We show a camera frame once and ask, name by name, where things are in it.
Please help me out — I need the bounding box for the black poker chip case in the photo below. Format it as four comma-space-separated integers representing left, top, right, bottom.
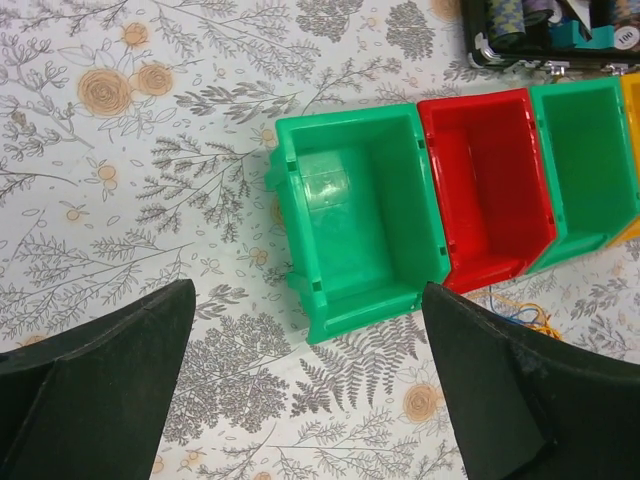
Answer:
460, 1, 639, 75

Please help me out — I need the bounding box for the right green plastic bin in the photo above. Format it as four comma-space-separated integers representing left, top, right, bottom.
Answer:
528, 77, 639, 273

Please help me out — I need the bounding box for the red plastic bin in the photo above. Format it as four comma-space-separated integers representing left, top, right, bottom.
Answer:
417, 88, 557, 293

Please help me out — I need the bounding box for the left green plastic bin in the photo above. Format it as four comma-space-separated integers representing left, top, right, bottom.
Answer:
265, 104, 451, 344

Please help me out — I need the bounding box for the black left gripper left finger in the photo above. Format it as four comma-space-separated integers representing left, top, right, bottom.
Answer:
1, 280, 196, 479

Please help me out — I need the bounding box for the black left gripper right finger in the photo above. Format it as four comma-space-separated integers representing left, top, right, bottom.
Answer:
422, 283, 639, 479

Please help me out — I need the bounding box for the green plastic bin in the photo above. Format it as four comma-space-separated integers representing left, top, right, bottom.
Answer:
528, 77, 639, 273
265, 104, 451, 344

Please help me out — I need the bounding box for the yellow plastic bin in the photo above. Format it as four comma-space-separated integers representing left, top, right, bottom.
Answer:
608, 73, 639, 247

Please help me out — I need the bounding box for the yellow cable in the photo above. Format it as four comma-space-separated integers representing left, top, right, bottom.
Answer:
479, 292, 564, 341

